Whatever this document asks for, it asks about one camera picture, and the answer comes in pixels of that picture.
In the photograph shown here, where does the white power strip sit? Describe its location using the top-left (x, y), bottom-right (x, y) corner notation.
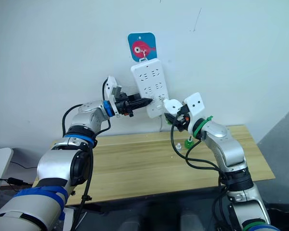
top-left (131, 57), bottom-right (170, 119)

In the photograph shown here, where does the white mosquito repellent heater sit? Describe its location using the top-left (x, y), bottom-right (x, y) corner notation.
top-left (163, 98), bottom-right (184, 116)

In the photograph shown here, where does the green bottle with wick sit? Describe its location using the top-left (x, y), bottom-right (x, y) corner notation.
top-left (184, 135), bottom-right (195, 148)

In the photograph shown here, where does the black cable with inline adapter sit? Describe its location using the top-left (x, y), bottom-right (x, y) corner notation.
top-left (0, 176), bottom-right (36, 187)

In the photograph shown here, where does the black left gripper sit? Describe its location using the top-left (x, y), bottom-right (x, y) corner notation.
top-left (114, 92), bottom-right (153, 118)

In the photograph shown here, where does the blue fish wall hook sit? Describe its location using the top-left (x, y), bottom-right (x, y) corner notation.
top-left (127, 32), bottom-right (158, 62)

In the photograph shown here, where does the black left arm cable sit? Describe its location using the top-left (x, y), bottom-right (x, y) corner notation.
top-left (62, 78), bottom-right (111, 231)

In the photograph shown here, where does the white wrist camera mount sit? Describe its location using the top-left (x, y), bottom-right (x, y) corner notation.
top-left (184, 92), bottom-right (206, 135)
top-left (105, 76), bottom-right (123, 118)

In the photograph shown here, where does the white plastic appliance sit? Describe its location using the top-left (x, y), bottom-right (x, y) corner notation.
top-left (0, 147), bottom-right (14, 210)

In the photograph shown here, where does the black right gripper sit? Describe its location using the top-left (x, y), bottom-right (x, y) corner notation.
top-left (168, 103), bottom-right (191, 132)

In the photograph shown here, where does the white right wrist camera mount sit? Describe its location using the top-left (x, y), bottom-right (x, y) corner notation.
top-left (184, 92), bottom-right (206, 135)

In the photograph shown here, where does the thin black cable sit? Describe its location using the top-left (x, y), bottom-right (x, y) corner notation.
top-left (9, 160), bottom-right (39, 170)

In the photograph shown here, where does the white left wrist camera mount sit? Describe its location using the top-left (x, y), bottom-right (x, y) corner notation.
top-left (105, 76), bottom-right (123, 118)

